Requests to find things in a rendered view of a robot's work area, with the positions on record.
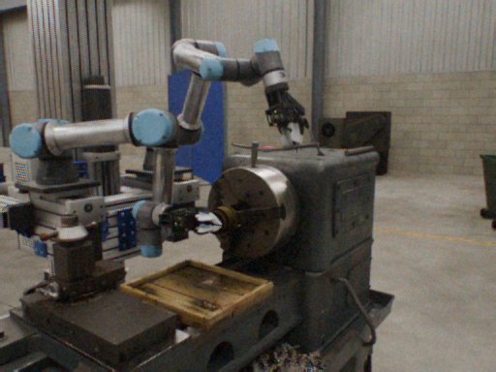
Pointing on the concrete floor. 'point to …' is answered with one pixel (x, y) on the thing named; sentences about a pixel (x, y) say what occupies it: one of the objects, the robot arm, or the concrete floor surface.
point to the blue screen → (214, 137)
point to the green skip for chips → (489, 187)
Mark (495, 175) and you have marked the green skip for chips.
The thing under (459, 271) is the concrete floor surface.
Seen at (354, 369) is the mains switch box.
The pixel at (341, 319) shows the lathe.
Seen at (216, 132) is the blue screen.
